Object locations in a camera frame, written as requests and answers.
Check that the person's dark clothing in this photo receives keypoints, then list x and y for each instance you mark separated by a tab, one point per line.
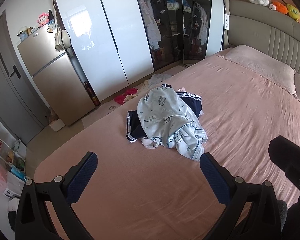
297	220

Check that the glossy white wardrobe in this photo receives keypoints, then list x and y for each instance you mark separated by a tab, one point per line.
102	42

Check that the orange carrot plush toy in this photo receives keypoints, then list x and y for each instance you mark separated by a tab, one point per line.
281	7

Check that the white crumpled garment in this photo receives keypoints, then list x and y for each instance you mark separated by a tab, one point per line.
160	78

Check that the white storage box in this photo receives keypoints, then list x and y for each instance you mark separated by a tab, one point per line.
57	125

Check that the dark bottle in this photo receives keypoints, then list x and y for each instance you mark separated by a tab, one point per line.
87	87

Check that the champagne refrigerator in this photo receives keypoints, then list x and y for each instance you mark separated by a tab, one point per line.
52	80

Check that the small pink garment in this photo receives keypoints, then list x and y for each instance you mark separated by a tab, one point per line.
181	89

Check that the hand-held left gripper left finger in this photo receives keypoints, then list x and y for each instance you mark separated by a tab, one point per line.
82	177

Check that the bed with pink sheet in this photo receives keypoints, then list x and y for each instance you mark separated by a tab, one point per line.
240	130

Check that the blue plush toy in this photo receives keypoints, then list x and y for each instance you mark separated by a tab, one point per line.
170	0

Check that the white and black plush toy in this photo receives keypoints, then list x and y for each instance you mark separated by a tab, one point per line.
23	31

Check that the red garment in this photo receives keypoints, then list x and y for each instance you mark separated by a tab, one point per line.
121	98

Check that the pink doll plush toy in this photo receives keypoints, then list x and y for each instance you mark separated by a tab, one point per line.
43	19

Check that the beige padded headboard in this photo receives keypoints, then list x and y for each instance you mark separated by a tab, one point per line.
265	35

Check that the red fire extinguisher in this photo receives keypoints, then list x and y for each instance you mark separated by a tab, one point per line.
95	99

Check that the beige hanging bag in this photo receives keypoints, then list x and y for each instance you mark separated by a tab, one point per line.
62	40

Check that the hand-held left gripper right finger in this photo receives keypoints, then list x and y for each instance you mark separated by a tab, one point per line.
215	180

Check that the white wardrobe side panel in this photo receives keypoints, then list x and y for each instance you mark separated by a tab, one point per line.
215	17

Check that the small white garment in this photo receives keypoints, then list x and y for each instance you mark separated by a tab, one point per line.
147	143

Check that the small white pink plush toy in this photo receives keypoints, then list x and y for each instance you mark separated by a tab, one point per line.
272	6

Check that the light blue printed pajama pants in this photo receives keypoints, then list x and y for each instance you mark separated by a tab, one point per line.
160	105

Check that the white power strip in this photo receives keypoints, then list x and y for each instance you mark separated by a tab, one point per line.
227	21

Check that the light blue printed pajama top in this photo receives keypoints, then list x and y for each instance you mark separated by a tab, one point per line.
182	137

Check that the grey door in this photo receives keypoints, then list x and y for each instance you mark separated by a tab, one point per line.
5	80

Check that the white bookshelf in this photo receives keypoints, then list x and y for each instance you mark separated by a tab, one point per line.
5	155

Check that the dark glass door wardrobe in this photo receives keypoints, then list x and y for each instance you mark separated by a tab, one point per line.
165	30

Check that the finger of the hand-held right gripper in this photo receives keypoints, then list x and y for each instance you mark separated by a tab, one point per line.
292	160

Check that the navy garment with white trim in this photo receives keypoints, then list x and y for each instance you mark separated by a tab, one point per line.
190	103

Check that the yellow square plush toy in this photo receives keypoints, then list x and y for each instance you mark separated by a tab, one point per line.
295	12

